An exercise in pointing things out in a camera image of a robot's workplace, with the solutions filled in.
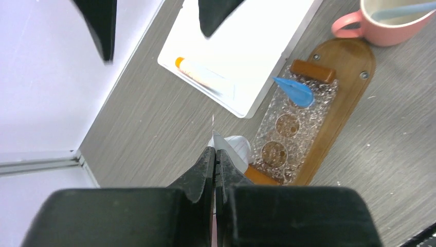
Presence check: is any brown wooden block back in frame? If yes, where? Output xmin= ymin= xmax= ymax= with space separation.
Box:
xmin=289 ymin=59 xmax=336 ymax=84

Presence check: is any clear glass holder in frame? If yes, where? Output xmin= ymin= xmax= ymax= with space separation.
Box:
xmin=250 ymin=70 xmax=338 ymax=185

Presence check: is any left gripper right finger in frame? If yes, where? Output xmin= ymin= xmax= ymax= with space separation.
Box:
xmin=216 ymin=150 xmax=382 ymax=246

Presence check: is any blue toothpaste tube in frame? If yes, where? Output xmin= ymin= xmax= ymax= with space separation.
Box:
xmin=273 ymin=77 xmax=315 ymax=108

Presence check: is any white plastic tray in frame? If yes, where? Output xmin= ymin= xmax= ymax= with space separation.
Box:
xmin=157 ymin=1 xmax=321 ymax=118

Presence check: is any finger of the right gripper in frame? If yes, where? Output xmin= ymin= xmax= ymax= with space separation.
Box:
xmin=72 ymin=0 xmax=117 ymax=63
xmin=198 ymin=0 xmax=244 ymax=38

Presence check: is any oval wooden tray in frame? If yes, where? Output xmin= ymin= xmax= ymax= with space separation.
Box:
xmin=244 ymin=37 xmax=377 ymax=187

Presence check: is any pink mug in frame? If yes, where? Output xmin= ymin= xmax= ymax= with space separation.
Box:
xmin=331 ymin=0 xmax=435 ymax=47

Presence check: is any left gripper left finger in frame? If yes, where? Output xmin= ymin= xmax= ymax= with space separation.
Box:
xmin=22 ymin=147 xmax=215 ymax=246

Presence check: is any white toothpaste tube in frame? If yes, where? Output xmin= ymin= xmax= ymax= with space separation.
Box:
xmin=208 ymin=130 xmax=252 ymax=174

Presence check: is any orange cap toothpaste tube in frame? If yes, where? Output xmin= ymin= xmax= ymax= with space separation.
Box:
xmin=175 ymin=57 xmax=234 ymax=99

